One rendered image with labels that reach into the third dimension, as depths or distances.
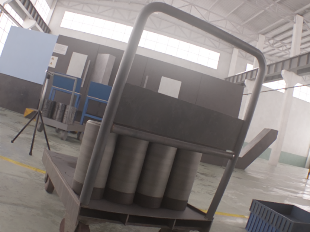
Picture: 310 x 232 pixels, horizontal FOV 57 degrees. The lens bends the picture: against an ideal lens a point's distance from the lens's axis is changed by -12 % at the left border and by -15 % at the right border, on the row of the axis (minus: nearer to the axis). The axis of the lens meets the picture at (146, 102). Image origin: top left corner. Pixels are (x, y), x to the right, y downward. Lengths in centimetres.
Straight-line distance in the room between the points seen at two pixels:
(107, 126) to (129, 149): 23
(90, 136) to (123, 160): 16
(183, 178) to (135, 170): 22
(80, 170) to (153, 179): 28
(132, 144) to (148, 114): 19
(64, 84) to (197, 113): 536
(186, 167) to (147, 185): 18
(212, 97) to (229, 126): 658
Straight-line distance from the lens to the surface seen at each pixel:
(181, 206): 137
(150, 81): 751
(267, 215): 210
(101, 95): 630
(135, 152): 120
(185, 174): 133
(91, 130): 116
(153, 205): 130
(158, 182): 127
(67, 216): 127
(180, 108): 109
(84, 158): 117
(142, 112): 104
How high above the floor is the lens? 58
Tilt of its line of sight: 3 degrees up
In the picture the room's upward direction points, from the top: 15 degrees clockwise
